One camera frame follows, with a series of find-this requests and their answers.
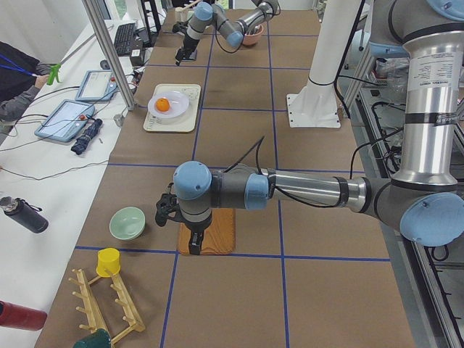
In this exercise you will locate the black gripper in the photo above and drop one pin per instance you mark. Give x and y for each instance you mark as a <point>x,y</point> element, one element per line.
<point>187,44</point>
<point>196,228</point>

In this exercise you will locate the aluminium frame post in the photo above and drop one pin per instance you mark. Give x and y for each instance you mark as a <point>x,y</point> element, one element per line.
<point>107,47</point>

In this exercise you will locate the grey folded cloth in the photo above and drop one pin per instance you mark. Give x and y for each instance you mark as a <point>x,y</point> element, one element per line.
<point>191,57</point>

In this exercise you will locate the wooden cup rack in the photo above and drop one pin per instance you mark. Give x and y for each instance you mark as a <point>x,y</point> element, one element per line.
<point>106,305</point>

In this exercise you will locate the folded dark umbrella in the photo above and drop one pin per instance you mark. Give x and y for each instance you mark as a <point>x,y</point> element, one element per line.
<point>84,140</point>

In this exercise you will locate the red bottle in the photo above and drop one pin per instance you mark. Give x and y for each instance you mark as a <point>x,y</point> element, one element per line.
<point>20,317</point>

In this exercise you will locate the black box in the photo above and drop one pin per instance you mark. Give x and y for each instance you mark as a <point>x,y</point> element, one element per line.
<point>137,57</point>

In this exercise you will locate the black water bottle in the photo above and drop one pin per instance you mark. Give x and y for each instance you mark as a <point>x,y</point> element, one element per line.
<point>24,213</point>

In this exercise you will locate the white plate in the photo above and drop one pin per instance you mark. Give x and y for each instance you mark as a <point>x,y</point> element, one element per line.
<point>179,103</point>

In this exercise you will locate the near teach pendant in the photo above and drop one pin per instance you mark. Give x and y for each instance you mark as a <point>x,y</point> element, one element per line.
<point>66,121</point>

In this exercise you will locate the yellow cup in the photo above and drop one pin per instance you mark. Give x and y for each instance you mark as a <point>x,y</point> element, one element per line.
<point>108,262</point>

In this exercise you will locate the wooden cutting board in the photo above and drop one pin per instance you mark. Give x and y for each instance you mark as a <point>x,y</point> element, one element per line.
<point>220,236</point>

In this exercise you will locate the green bowl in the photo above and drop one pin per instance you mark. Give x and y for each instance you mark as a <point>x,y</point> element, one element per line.
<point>127,224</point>

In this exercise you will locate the orange fruit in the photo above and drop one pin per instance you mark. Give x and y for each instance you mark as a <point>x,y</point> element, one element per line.
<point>162,104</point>

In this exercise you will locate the white camera pole base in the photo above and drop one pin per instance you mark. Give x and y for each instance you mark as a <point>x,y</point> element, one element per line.
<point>315,105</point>

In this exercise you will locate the white cup rack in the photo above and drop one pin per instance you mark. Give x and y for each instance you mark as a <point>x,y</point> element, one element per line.
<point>184,10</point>

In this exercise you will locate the black keyboard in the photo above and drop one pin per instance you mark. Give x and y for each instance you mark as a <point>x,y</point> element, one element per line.
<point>124,39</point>

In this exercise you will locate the teach pendant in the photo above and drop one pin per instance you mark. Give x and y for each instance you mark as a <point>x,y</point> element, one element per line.
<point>97,86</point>
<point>66,121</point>

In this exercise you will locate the far teach pendant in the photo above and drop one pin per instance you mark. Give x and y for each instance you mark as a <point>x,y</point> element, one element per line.
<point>97,86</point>

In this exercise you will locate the green plastic clamp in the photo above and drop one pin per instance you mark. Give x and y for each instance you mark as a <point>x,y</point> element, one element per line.
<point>54,74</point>

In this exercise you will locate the seated person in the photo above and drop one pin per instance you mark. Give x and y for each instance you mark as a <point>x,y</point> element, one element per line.
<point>22,77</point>

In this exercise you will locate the pink bowl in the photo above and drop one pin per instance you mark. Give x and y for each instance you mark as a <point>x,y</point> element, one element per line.
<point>253,36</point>

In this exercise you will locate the dark green cup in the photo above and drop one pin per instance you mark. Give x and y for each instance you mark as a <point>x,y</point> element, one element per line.
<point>98,339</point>

